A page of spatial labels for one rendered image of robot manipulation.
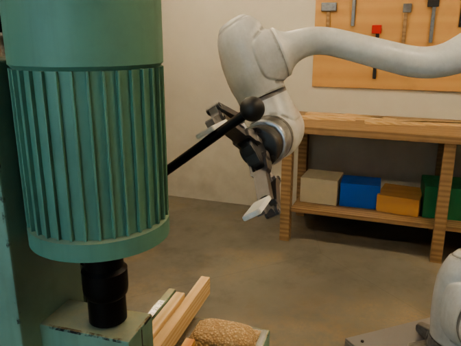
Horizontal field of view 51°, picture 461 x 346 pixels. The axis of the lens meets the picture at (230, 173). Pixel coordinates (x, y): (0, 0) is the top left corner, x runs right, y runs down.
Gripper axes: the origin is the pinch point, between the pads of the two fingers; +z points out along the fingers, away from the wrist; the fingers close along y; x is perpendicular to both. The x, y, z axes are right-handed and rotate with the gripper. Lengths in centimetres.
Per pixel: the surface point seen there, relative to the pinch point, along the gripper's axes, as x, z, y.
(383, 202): -25, -270, -93
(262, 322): -90, -152, -91
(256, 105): 8.7, 1.4, 6.6
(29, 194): -14.0, 21.5, 10.5
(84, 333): -22.2, 17.5, -8.2
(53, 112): -4.5, 22.4, 16.3
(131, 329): -17.3, 15.0, -11.0
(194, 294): -27.2, -16.6, -20.1
